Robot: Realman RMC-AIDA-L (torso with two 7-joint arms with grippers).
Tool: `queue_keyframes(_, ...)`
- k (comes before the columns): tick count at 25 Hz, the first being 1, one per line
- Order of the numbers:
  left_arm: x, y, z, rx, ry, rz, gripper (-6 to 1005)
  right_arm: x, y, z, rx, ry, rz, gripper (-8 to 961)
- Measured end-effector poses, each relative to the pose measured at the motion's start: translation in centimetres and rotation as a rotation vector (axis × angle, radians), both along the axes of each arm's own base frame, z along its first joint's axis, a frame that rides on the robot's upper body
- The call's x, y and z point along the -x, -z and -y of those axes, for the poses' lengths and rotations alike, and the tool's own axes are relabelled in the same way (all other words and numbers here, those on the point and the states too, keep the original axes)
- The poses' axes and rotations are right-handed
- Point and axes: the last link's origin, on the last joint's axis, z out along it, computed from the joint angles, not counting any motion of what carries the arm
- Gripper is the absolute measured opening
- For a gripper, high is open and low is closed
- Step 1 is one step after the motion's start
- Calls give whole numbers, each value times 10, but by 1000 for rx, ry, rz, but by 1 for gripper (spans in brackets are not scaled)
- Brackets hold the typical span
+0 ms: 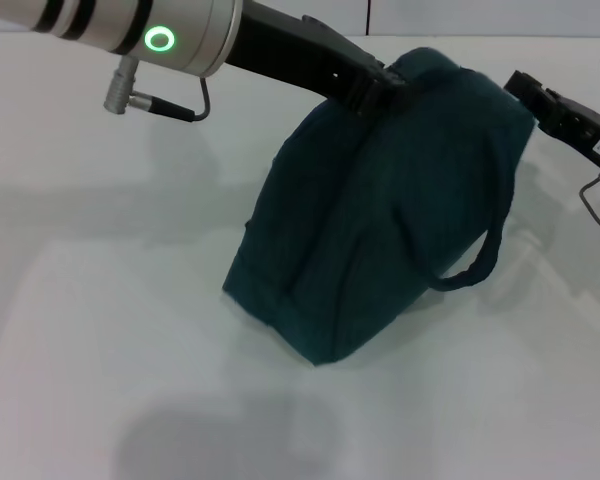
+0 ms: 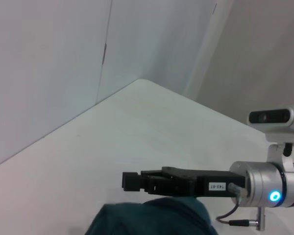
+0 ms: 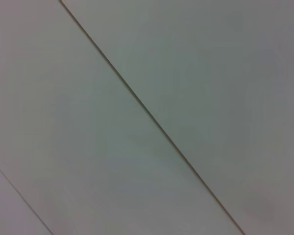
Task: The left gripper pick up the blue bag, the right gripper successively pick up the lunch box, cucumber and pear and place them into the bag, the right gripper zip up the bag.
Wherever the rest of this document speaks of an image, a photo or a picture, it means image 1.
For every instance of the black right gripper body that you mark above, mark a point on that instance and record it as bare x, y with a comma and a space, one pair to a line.
587, 130

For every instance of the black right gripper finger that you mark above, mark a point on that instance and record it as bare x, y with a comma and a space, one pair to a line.
530, 92

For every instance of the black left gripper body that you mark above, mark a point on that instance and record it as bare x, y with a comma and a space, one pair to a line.
290, 55

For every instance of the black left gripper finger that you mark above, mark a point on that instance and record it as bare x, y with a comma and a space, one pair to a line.
385, 92

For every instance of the dark teal insulated lunch bag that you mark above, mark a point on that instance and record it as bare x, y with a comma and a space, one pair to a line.
380, 225

